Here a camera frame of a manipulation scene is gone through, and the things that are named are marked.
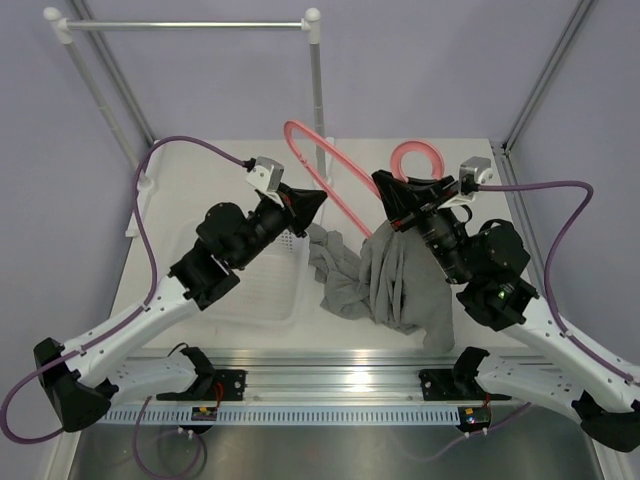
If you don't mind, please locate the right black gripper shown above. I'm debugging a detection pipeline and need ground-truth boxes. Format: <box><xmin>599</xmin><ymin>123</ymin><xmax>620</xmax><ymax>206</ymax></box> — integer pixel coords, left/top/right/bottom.
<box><xmin>372</xmin><ymin>170</ymin><xmax>474</xmax><ymax>285</ymax></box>

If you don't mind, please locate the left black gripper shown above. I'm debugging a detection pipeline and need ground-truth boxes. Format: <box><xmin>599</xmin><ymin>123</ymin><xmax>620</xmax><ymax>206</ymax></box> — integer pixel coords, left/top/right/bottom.
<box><xmin>233</xmin><ymin>183</ymin><xmax>327</xmax><ymax>269</ymax></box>

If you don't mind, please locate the pink plastic hanger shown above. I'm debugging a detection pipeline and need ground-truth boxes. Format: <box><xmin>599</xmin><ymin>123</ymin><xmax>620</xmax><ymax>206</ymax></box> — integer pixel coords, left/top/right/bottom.
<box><xmin>283</xmin><ymin>120</ymin><xmax>445</xmax><ymax>238</ymax></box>

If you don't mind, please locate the grey t shirt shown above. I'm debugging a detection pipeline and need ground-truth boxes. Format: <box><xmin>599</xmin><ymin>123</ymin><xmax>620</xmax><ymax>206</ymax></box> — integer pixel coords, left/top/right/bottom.
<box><xmin>307</xmin><ymin>223</ymin><xmax>455</xmax><ymax>354</ymax></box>

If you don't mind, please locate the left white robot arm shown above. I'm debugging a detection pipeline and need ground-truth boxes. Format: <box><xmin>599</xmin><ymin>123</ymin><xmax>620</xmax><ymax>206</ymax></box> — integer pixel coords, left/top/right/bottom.
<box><xmin>34</xmin><ymin>184</ymin><xmax>327</xmax><ymax>432</ymax></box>

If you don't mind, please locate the white plastic basket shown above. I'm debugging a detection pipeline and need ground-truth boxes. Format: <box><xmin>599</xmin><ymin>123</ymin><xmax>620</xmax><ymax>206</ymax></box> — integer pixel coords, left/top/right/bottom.
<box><xmin>164</xmin><ymin>219</ymin><xmax>310</xmax><ymax>329</ymax></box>

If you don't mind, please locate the white clothes rack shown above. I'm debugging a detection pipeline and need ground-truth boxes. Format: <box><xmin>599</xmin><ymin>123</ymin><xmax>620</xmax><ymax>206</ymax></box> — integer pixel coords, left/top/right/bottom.
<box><xmin>42</xmin><ymin>5</ymin><xmax>337</xmax><ymax>238</ymax></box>

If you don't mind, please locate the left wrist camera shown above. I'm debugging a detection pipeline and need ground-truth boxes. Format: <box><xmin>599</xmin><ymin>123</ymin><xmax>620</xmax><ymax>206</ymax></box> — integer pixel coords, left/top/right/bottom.
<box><xmin>246</xmin><ymin>156</ymin><xmax>284</xmax><ymax>194</ymax></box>

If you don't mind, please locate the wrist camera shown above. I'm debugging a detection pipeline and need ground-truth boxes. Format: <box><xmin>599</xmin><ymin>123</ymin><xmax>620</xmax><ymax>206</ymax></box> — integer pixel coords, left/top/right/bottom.
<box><xmin>246</xmin><ymin>156</ymin><xmax>284</xmax><ymax>194</ymax></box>
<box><xmin>441</xmin><ymin>156</ymin><xmax>493</xmax><ymax>208</ymax></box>

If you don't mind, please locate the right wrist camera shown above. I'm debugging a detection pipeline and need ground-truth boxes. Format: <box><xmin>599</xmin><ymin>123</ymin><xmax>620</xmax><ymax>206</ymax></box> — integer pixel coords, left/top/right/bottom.
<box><xmin>441</xmin><ymin>156</ymin><xmax>493</xmax><ymax>208</ymax></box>

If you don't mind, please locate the right aluminium frame post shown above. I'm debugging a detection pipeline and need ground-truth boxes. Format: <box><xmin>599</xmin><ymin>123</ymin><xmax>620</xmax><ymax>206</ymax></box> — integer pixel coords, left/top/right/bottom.
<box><xmin>501</xmin><ymin>0</ymin><xmax>598</xmax><ymax>155</ymax></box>

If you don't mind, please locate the aluminium frame post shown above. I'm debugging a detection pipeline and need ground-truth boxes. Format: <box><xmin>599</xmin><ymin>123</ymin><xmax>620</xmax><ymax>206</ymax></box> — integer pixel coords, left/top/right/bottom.
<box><xmin>501</xmin><ymin>0</ymin><xmax>598</xmax><ymax>155</ymax></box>
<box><xmin>84</xmin><ymin>30</ymin><xmax>156</xmax><ymax>146</ymax></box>

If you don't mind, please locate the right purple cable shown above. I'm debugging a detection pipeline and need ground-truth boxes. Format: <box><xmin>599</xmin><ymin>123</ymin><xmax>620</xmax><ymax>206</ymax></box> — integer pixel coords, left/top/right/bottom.
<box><xmin>474</xmin><ymin>180</ymin><xmax>640</xmax><ymax>384</ymax></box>

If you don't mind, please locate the aluminium mounting rail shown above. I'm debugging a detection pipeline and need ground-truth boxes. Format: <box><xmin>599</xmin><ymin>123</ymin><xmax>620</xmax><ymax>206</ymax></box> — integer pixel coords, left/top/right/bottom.
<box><xmin>154</xmin><ymin>349</ymin><xmax>514</xmax><ymax>402</ymax></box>

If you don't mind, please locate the white slotted cable duct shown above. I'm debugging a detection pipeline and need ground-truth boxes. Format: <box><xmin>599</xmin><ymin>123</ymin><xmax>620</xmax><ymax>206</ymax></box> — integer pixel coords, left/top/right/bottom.
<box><xmin>100</xmin><ymin>405</ymin><xmax>461</xmax><ymax>426</ymax></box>

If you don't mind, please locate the left aluminium frame post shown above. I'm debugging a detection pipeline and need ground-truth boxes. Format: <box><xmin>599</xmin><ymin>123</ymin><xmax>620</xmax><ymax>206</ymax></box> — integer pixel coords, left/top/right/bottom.
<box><xmin>84</xmin><ymin>30</ymin><xmax>156</xmax><ymax>146</ymax></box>

